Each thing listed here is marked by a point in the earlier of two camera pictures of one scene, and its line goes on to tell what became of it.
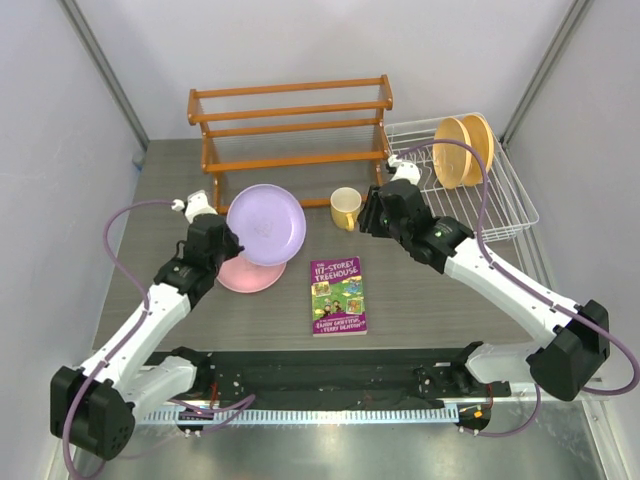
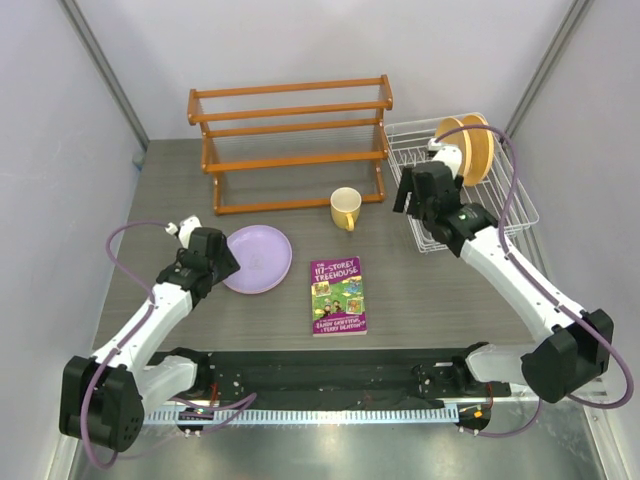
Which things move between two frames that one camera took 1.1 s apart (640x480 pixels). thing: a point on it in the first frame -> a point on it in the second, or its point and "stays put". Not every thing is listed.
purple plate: (269, 221) -> (264, 257)
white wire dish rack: (496, 205) stays put
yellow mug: (344, 205) stays put
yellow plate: (480, 137) stays put
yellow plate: (452, 162) stays put
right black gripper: (373, 202) -> (406, 187)
